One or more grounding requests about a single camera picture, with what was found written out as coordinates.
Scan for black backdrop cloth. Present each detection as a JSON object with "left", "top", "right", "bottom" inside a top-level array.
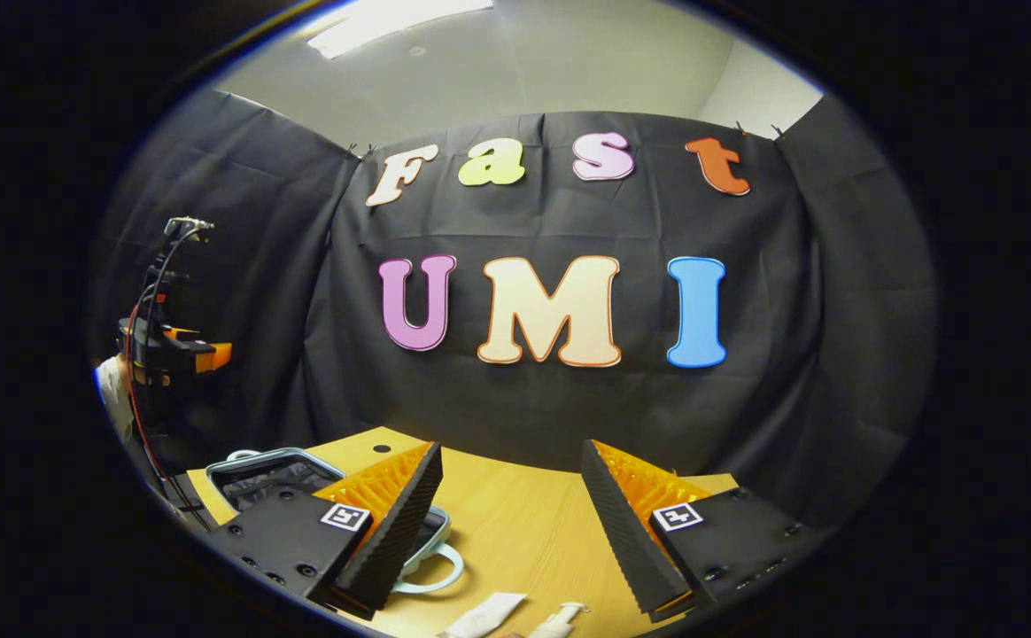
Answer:
[{"left": 90, "top": 89, "right": 937, "bottom": 533}]

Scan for light blue suitcase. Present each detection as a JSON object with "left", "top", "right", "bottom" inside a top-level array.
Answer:
[{"left": 204, "top": 447, "right": 468, "bottom": 595}]

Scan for ceiling light panel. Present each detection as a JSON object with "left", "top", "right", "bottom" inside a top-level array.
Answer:
[{"left": 307, "top": 0, "right": 494, "bottom": 60}]

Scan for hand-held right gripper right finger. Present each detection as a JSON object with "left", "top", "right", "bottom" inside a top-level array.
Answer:
[{"left": 581, "top": 440, "right": 826, "bottom": 624}]

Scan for white pump bottle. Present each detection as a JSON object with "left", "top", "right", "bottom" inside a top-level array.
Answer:
[{"left": 529, "top": 603, "right": 590, "bottom": 638}]

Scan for white squeeze tube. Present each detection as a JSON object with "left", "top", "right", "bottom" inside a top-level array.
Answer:
[{"left": 438, "top": 592, "right": 527, "bottom": 638}]

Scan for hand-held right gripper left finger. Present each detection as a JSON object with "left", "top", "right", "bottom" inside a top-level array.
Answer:
[{"left": 205, "top": 441, "right": 446, "bottom": 621}]

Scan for red cable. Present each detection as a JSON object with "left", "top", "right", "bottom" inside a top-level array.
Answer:
[{"left": 123, "top": 301, "right": 215, "bottom": 533}]

